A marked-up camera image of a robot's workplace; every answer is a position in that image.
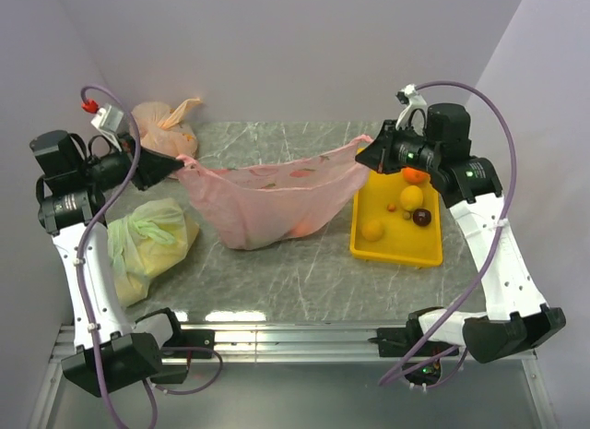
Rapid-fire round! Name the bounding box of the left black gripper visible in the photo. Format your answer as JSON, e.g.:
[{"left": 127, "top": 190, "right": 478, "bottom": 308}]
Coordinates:
[{"left": 78, "top": 130, "right": 183, "bottom": 192}]

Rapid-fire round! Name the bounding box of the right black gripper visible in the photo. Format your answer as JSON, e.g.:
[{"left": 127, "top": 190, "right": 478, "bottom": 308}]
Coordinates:
[{"left": 357, "top": 119, "right": 443, "bottom": 174}]

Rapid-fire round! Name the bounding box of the fake orange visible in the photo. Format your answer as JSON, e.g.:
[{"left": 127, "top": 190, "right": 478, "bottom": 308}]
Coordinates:
[{"left": 401, "top": 167, "right": 429, "bottom": 185}]

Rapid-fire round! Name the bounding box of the pink plastic bag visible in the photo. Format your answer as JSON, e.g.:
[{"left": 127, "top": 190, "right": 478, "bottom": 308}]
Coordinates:
[{"left": 176, "top": 135, "right": 372, "bottom": 250}]

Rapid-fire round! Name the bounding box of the fake red apple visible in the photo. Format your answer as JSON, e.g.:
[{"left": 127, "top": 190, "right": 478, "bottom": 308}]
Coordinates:
[{"left": 289, "top": 222, "right": 317, "bottom": 238}]

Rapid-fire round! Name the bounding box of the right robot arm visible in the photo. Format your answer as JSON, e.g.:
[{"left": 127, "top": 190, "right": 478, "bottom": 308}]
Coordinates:
[{"left": 356, "top": 103, "right": 566, "bottom": 363}]

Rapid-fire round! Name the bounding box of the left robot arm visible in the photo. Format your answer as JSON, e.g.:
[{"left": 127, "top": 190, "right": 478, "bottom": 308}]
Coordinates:
[{"left": 29, "top": 130, "right": 215, "bottom": 397}]

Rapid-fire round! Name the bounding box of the orange tied plastic bag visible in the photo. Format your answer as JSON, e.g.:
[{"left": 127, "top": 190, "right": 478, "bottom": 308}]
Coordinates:
[{"left": 132, "top": 98, "right": 202, "bottom": 158}]

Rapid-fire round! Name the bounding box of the fake yellow lemon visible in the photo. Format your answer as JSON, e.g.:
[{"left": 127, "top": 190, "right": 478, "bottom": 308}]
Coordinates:
[{"left": 399, "top": 185, "right": 424, "bottom": 212}]

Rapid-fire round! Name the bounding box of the yellow-green tied plastic bag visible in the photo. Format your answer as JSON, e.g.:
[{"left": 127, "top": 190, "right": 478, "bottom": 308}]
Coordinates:
[{"left": 108, "top": 198, "right": 200, "bottom": 308}]

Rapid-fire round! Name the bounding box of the fake yellow apricot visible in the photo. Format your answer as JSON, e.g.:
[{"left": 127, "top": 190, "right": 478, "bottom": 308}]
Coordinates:
[{"left": 360, "top": 220, "right": 384, "bottom": 243}]

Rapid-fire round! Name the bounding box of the dark fake plum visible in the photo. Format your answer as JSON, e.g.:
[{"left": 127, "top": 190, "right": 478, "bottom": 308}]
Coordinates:
[{"left": 412, "top": 209, "right": 432, "bottom": 227}]

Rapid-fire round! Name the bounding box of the yellow plastic tray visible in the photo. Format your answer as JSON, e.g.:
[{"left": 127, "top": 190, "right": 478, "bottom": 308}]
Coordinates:
[{"left": 349, "top": 172, "right": 443, "bottom": 268}]

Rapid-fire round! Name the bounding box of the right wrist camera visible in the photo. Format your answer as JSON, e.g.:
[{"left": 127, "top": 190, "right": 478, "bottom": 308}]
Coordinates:
[{"left": 395, "top": 84, "right": 427, "bottom": 130}]

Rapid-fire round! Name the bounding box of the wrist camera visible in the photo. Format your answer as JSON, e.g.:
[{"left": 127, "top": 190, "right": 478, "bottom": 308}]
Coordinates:
[
  {"left": 395, "top": 84, "right": 427, "bottom": 130},
  {"left": 81, "top": 99, "right": 126, "bottom": 150}
]

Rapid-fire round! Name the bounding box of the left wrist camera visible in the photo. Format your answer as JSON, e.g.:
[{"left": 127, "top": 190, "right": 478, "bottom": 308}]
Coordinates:
[{"left": 81, "top": 99, "right": 126, "bottom": 150}]

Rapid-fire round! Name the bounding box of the aluminium mounting rail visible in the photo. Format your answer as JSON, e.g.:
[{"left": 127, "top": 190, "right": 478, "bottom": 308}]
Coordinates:
[{"left": 48, "top": 321, "right": 538, "bottom": 364}]

